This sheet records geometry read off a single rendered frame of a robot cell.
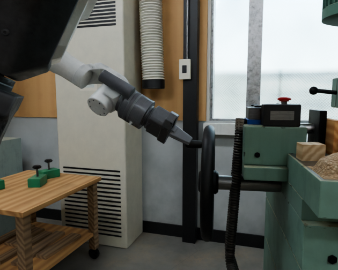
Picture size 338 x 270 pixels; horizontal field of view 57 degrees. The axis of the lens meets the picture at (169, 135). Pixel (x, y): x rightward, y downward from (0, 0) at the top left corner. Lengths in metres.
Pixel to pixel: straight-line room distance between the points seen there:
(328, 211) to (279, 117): 0.26
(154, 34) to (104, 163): 0.90
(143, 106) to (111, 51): 1.27
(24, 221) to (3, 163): 1.11
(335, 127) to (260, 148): 0.16
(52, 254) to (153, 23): 1.49
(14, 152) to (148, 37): 1.37
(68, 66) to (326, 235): 0.72
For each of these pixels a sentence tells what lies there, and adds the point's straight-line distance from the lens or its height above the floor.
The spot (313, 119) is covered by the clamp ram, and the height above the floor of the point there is 0.97.
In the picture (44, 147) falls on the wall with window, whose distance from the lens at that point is 2.78.
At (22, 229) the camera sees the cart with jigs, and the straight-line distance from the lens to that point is 1.59.
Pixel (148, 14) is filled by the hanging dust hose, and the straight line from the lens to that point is 2.13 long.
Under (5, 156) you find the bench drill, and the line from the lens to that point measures 2.63.
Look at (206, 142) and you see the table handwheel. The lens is 0.70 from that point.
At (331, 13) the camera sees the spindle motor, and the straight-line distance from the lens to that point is 0.80.
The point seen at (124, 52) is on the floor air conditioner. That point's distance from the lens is 2.05.
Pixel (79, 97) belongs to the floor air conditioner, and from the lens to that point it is 2.18.
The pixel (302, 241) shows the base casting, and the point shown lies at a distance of 0.64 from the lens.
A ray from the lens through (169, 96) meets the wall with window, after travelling 2.21.
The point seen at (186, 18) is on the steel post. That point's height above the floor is 1.53.
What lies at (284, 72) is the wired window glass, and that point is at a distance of 2.20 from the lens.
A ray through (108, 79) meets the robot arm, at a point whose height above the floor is 1.07.
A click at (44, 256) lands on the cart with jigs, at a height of 0.20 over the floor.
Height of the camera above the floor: 1.03
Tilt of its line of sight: 7 degrees down
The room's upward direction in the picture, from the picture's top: straight up
